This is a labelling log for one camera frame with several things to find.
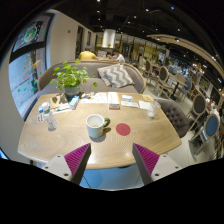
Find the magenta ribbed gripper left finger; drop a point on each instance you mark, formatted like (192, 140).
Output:
(77, 161)

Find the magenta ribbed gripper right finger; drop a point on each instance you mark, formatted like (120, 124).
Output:
(146, 161)

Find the clear plastic water bottle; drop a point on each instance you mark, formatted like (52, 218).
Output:
(49, 117)

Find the red round coaster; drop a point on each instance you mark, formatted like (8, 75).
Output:
(123, 129)

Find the grey tufted armchair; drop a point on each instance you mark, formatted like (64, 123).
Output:
(175, 115)

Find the clear plastic cup with straw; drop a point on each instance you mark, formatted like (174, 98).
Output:
(154, 107)

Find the white napkin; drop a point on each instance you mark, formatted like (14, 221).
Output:
(144, 105)

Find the blue tissue pack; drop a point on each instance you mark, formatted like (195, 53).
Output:
(74, 102)

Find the blue backed wooden chair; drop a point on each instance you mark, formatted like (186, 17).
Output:
(204, 134)

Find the small dark card holder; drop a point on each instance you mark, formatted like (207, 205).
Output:
(114, 106)

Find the yellow card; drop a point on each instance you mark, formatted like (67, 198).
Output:
(147, 98)

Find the white blue leaflet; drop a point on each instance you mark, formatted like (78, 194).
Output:
(128, 101)

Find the white paper menu sheets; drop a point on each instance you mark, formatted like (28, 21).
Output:
(100, 97)

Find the grey backed wooden chair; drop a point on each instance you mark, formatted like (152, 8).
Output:
(198, 107)

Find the grey curved sofa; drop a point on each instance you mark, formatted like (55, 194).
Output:
(96, 84)

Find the green potted plant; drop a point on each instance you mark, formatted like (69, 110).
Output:
(70, 77)

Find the wooden chair near aisle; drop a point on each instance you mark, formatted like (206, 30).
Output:
(162, 81)

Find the grey zigzag cushion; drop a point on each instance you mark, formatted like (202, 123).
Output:
(115, 76)

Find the person in yellow shirt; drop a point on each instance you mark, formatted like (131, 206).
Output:
(87, 54)

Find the person in white shirt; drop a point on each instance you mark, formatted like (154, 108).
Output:
(117, 56)

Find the window with food poster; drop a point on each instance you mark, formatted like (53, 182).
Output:
(28, 62)

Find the white mug green handle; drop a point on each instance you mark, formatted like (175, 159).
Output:
(96, 124)

